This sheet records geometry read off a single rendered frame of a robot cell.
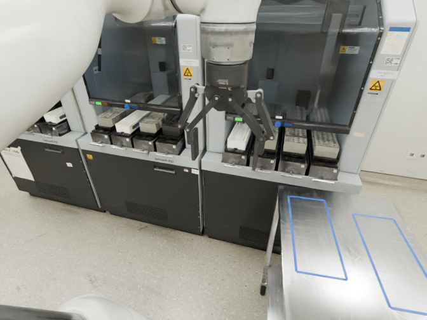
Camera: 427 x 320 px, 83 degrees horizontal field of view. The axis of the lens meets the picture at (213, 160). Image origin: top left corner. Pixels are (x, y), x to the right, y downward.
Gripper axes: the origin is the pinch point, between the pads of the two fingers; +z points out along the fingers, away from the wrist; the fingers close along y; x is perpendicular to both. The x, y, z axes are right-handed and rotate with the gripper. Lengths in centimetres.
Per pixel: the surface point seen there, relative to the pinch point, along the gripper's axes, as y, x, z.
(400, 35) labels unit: 50, 75, -19
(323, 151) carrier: 34, 74, 35
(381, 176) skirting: 115, 186, 114
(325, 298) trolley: 29.4, -2.4, 37.9
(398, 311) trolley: 47, -1, 38
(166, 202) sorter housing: -56, 66, 86
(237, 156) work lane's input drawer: -8, 66, 41
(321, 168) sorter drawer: 34, 66, 40
